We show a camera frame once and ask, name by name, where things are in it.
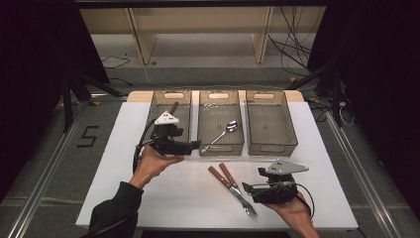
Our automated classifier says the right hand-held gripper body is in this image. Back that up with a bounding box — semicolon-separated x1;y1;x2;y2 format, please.
252;159;310;205

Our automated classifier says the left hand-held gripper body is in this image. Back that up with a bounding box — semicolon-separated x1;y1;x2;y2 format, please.
141;111;193;157

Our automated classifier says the wooden-handled fork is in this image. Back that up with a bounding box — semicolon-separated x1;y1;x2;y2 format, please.
218;162;260;220

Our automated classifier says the wooden-handled table knife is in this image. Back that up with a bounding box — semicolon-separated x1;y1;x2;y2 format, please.
207;166;248;206

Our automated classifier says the smoky clear plastic bin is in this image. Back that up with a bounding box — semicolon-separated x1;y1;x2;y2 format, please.
142;89;193;157
245;89;299;157
196;89;246;157

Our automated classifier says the steel spoon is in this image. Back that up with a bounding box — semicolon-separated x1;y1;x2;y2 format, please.
200;119;239;155

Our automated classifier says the person's right hand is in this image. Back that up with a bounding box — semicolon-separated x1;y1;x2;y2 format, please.
263;191;313;230

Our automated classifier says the person's left hand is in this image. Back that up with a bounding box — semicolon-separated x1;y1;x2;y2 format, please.
129;145;185;190

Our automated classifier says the beige wooden shelf unit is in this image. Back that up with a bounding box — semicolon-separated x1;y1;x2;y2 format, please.
78;6;328;65

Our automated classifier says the black metal stand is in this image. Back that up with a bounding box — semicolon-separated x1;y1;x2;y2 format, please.
60;68;125;133
285;62;345;128

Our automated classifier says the black curtain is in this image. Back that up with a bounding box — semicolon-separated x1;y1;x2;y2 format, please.
0;0;110;199
306;0;420;212

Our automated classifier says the left hand-held gripper black cable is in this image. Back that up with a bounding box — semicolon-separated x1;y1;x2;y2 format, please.
132;118;157;174

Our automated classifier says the hand-held gripper black cable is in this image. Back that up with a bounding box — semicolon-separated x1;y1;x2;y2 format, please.
132;118;157;174
293;182;316;220

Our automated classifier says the right hand-held gripper black cable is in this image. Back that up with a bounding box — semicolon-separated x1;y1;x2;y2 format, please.
293;182;316;220

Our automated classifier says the white floor cable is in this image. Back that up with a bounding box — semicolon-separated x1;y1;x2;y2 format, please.
142;63;199;89

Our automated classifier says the metal floor rail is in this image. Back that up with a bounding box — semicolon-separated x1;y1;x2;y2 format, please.
325;110;402;238
6;98;87;238

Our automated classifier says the black looped floor cable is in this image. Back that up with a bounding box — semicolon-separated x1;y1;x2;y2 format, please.
100;54;132;70

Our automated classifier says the white plug with cable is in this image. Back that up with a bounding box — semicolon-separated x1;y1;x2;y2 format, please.
338;100;355;128

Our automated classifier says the bundle of black floor cables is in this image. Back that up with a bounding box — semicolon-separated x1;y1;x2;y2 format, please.
266;6;313;70

